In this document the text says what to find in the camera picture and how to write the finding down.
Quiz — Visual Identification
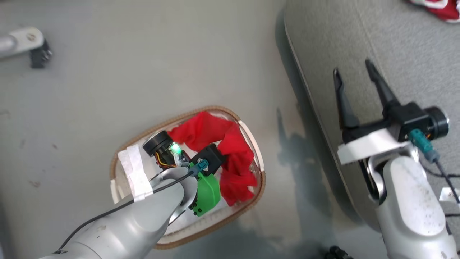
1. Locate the grey fabric sofa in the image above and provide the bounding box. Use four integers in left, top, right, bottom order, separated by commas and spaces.
283, 0, 460, 232

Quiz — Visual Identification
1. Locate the left gripper black motor cylinder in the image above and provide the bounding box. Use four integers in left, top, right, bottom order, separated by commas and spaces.
142, 130, 191, 170

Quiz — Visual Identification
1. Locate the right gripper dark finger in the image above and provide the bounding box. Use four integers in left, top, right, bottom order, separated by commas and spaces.
333, 68, 360, 129
364, 59, 402, 116

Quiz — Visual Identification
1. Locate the plain red cloth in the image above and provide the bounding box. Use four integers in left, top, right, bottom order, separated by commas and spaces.
167, 110, 257, 207

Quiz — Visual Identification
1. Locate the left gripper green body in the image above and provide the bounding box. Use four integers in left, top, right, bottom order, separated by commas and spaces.
189, 172, 221, 217

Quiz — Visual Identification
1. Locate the right gripper black motor cylinder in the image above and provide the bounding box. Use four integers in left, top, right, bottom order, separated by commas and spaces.
424, 106, 450, 141

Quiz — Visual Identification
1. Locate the grey metal partition foot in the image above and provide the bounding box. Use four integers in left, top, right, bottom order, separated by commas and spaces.
0, 27, 46, 60

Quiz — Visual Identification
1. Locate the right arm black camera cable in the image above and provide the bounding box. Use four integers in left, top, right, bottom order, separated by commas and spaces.
409, 129, 460, 206

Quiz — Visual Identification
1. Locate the white basket with woven rim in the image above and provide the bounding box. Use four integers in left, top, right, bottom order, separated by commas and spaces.
109, 105, 267, 251

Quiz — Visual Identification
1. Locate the white tape strip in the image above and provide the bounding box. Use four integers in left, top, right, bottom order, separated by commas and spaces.
118, 145, 155, 202

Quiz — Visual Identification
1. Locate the gripper black motor cylinder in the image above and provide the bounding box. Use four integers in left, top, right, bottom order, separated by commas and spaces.
424, 106, 450, 141
142, 130, 191, 170

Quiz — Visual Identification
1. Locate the red garment with white stripes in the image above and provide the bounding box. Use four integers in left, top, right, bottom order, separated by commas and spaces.
407, 0, 460, 23

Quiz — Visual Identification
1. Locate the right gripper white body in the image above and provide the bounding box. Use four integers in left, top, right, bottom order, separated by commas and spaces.
337, 118, 418, 166

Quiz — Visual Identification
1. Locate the black caster wheel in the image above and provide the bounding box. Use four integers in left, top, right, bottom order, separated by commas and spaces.
29, 39, 54, 69

